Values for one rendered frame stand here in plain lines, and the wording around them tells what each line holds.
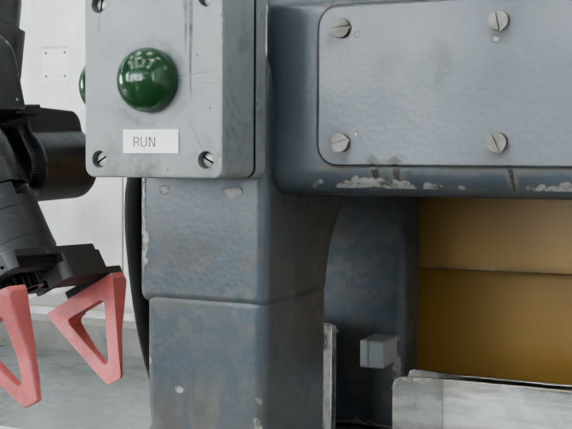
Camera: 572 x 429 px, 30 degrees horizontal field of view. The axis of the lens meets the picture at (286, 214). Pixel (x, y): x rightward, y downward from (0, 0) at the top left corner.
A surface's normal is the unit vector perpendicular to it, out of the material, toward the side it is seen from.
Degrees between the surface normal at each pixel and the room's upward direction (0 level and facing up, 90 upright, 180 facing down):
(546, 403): 90
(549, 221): 90
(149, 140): 90
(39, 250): 61
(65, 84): 90
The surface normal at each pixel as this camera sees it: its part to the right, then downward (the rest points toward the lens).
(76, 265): 0.80, -0.47
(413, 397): -0.18, 0.05
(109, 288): -0.44, -0.04
